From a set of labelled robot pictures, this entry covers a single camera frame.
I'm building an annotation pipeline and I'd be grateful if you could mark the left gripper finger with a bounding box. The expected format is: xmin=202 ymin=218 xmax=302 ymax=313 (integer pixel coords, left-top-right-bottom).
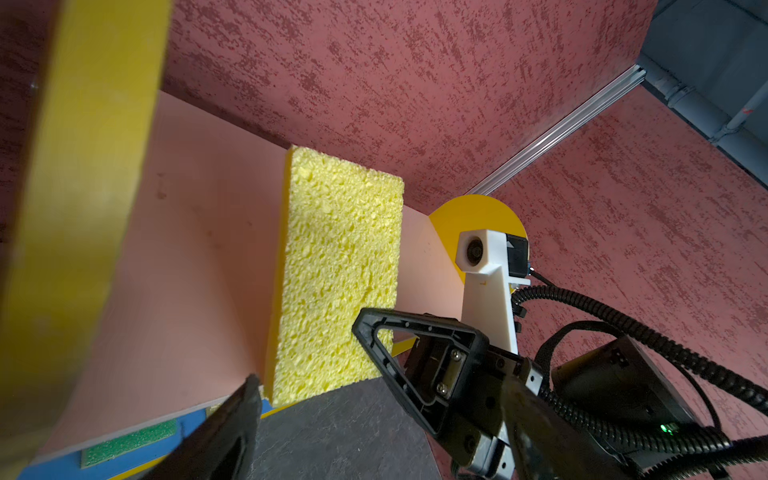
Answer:
xmin=145 ymin=374 xmax=262 ymax=479

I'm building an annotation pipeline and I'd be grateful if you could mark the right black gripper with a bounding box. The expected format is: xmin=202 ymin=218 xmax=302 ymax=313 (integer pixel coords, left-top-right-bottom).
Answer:
xmin=352 ymin=308 xmax=635 ymax=479

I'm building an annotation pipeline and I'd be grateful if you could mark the bright green sponge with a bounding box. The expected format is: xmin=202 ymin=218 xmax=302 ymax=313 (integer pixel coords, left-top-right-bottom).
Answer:
xmin=80 ymin=420 xmax=178 ymax=469

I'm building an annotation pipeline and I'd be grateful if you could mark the yellow sponge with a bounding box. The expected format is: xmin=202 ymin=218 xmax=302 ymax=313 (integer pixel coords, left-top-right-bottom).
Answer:
xmin=263 ymin=146 xmax=405 ymax=409

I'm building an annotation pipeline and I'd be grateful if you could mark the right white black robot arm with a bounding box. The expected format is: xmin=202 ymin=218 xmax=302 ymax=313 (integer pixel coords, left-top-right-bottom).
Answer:
xmin=352 ymin=308 xmax=767 ymax=479

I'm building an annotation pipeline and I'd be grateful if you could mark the yellow shelf with coloured boards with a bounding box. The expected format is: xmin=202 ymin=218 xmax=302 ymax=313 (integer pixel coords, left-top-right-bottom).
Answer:
xmin=0 ymin=0 xmax=530 ymax=480

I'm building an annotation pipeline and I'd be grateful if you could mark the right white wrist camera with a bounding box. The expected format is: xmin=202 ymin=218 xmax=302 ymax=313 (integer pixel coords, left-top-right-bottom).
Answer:
xmin=455 ymin=230 xmax=531 ymax=354

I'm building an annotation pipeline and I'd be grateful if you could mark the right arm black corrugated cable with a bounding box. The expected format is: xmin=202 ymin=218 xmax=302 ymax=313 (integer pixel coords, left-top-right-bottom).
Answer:
xmin=509 ymin=283 xmax=768 ymax=480

